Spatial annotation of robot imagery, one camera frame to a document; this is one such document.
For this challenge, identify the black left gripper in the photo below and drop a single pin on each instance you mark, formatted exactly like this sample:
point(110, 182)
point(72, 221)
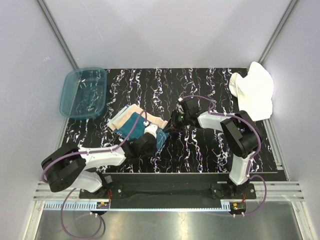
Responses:
point(154, 150)

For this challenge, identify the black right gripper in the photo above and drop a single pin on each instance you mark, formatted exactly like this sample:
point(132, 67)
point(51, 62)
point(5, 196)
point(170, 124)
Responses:
point(172, 126)

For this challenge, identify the teal beige Doraemon towel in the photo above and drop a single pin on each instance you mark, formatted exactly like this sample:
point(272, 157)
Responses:
point(124, 120)

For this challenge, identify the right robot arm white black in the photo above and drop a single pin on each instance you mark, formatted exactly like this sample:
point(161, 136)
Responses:
point(241, 134)

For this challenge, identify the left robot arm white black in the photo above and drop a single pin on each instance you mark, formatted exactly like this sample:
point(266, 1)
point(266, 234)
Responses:
point(68, 166)

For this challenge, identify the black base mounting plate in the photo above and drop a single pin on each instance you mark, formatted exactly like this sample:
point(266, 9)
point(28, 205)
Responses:
point(175, 177)

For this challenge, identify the left small circuit board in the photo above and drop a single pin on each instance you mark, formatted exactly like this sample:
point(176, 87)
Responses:
point(103, 205)

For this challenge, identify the small circuit board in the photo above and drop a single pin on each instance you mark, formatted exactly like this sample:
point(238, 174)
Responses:
point(237, 206)
point(103, 205)

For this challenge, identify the white towel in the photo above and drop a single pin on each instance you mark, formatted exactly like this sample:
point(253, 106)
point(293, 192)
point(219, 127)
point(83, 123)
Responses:
point(254, 92)

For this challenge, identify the teal transparent plastic bin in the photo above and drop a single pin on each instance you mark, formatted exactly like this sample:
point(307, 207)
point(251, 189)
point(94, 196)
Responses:
point(84, 93)

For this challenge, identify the right small circuit board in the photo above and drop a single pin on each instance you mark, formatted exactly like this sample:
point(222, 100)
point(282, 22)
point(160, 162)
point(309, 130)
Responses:
point(237, 206)

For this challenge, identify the aluminium frame rail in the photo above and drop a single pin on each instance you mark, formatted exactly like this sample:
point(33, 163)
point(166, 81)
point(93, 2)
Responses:
point(255, 191)

